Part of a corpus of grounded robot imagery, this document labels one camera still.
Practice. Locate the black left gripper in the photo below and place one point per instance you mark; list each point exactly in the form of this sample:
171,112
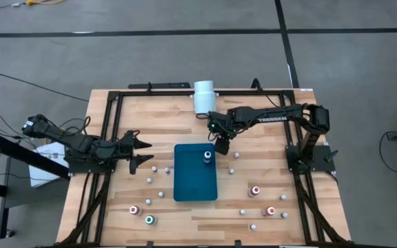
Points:
124,153

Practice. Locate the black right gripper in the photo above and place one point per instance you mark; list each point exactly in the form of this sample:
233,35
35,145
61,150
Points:
219,124

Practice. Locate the large black-tipped coloring bottle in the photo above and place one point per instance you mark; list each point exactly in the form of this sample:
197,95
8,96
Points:
207,155

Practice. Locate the large red-tipped coloring bottle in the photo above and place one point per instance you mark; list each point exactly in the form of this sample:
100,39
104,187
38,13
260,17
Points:
269,211
254,190

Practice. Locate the large magenta-tipped coloring bottle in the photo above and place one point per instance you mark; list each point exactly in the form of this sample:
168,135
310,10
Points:
134,210

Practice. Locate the large green-tipped coloring bottle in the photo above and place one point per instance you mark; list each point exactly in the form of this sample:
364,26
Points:
149,219

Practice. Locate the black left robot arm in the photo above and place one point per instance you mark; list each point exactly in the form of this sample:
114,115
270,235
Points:
81,143

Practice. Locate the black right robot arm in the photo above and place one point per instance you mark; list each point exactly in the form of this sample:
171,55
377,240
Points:
277,118

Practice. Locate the blue plastic bin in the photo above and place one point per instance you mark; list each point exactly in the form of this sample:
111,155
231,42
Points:
191,179

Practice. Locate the white cylinder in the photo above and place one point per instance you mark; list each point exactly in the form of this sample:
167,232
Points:
204,98

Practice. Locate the black power strip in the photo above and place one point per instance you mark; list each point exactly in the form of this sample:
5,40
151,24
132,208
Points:
160,85

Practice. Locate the white cardboard box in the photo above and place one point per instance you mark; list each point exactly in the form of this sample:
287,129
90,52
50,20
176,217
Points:
41,172

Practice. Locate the black desk beam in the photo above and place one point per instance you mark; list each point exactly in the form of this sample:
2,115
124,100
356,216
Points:
19,151

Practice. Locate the white plug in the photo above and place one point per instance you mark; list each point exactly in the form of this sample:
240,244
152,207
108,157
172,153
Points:
16,5

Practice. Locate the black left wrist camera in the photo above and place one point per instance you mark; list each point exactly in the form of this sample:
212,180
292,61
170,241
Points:
129,138

